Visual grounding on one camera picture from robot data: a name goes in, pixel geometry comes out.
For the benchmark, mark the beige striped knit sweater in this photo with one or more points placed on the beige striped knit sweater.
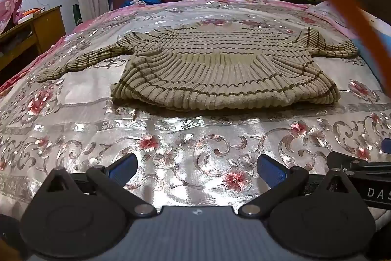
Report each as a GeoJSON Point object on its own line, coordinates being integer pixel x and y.
{"type": "Point", "coordinates": [213, 74]}

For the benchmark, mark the teal cloth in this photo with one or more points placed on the teal cloth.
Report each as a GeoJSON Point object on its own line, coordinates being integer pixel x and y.
{"type": "Point", "coordinates": [362, 50]}

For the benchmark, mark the wooden bedside cabinet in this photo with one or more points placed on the wooden bedside cabinet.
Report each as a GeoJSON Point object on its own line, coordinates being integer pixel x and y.
{"type": "Point", "coordinates": [45, 25]}

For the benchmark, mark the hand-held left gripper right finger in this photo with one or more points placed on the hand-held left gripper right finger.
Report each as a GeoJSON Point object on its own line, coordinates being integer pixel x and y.
{"type": "Point", "coordinates": [270, 170]}

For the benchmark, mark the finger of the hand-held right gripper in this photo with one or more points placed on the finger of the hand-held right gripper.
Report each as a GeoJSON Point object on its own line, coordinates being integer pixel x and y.
{"type": "Point", "coordinates": [354, 162]}

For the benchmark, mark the silver floral bedspread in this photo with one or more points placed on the silver floral bedspread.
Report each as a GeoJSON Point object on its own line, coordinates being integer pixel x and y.
{"type": "Point", "coordinates": [91, 117]}

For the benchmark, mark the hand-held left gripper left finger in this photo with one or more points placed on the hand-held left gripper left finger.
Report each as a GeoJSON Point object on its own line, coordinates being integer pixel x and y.
{"type": "Point", "coordinates": [122, 170]}

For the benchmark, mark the pink floral cloth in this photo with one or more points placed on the pink floral cloth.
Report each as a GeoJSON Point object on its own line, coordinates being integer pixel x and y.
{"type": "Point", "coordinates": [7, 7]}

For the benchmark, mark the pink dotted pillow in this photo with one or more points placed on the pink dotted pillow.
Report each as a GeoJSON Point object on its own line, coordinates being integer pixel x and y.
{"type": "Point", "coordinates": [330, 13]}

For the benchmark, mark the orange object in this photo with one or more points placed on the orange object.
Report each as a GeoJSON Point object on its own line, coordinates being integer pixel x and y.
{"type": "Point", "coordinates": [30, 11]}

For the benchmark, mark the white object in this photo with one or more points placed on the white object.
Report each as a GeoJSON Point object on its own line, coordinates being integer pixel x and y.
{"type": "Point", "coordinates": [26, 19]}

